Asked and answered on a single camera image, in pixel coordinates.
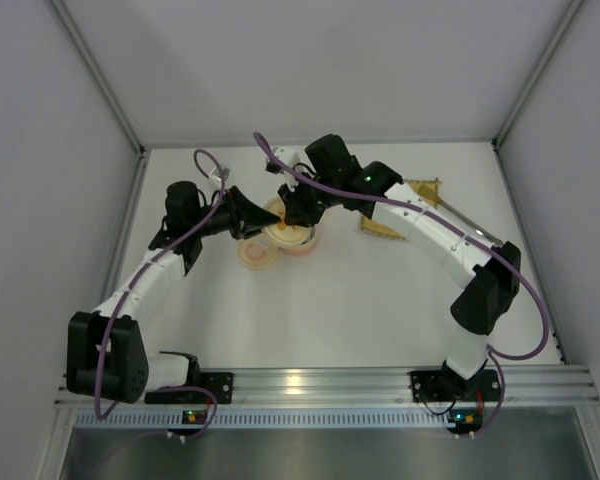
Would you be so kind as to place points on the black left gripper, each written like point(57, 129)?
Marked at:
point(236, 214)

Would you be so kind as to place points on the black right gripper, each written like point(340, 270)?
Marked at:
point(302, 206)

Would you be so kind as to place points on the cream plain lid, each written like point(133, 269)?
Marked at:
point(284, 235)

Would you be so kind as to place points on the metal tongs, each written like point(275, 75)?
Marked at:
point(460, 215)

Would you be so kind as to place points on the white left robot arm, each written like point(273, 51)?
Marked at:
point(111, 353)

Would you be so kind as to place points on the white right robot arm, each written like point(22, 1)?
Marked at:
point(328, 175)

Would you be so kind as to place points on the pink lunch box bowl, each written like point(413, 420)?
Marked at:
point(305, 247)

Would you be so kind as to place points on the bamboo sushi mat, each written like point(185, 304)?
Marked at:
point(369, 226)

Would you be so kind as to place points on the cream lid with pink ring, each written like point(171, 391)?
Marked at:
point(257, 254)

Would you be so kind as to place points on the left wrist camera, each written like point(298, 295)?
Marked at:
point(219, 174)

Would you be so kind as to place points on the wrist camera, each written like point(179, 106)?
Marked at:
point(290, 158)
point(219, 174)

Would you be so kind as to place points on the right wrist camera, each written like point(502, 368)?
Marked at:
point(290, 158)

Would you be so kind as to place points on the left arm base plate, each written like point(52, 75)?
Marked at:
point(195, 390)

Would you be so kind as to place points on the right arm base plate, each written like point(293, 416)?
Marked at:
point(444, 385)

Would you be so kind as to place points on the slotted cable duct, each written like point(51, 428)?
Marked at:
point(233, 418)

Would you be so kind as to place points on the left aluminium frame post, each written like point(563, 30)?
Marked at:
point(78, 42)

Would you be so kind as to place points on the aluminium frame post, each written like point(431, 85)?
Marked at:
point(78, 42)
point(547, 54)

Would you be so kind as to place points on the right aluminium frame post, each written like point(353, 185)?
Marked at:
point(547, 54)

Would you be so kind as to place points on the aluminium mounting rail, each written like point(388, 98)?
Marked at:
point(390, 387)

